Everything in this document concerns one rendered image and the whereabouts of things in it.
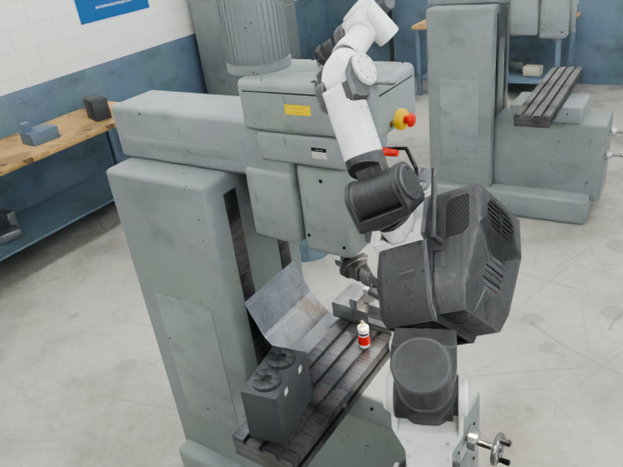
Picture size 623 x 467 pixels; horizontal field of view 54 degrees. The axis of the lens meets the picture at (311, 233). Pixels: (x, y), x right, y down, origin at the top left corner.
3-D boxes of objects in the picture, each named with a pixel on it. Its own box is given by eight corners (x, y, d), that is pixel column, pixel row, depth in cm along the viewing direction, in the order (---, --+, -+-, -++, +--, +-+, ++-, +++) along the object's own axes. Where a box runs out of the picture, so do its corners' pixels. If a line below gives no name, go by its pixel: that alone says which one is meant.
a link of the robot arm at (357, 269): (365, 245, 205) (390, 257, 197) (368, 269, 210) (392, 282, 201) (337, 259, 199) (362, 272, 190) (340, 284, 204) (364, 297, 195)
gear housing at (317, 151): (390, 144, 190) (388, 113, 186) (351, 173, 173) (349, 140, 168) (302, 134, 208) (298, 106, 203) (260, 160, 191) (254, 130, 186)
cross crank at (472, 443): (514, 453, 213) (516, 429, 207) (504, 478, 205) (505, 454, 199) (471, 437, 221) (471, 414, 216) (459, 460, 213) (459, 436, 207)
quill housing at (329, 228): (384, 233, 206) (377, 145, 191) (353, 263, 191) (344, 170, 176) (336, 224, 216) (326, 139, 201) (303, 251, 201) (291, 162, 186)
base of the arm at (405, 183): (425, 227, 129) (433, 194, 137) (392, 183, 124) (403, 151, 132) (367, 246, 138) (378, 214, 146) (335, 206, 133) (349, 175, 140)
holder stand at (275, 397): (313, 396, 199) (306, 347, 190) (285, 446, 182) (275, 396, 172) (281, 388, 204) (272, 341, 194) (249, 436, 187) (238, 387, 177)
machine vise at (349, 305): (432, 320, 227) (431, 296, 222) (413, 342, 217) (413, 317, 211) (353, 296, 246) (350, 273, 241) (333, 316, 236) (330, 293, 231)
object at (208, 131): (330, 157, 205) (324, 100, 195) (292, 184, 189) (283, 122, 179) (164, 136, 247) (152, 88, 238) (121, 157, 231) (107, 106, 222)
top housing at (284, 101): (418, 114, 181) (416, 59, 173) (377, 145, 163) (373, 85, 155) (290, 105, 206) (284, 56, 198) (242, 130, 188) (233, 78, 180)
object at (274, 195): (337, 214, 216) (330, 145, 204) (299, 246, 199) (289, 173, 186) (294, 206, 226) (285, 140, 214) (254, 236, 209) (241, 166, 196)
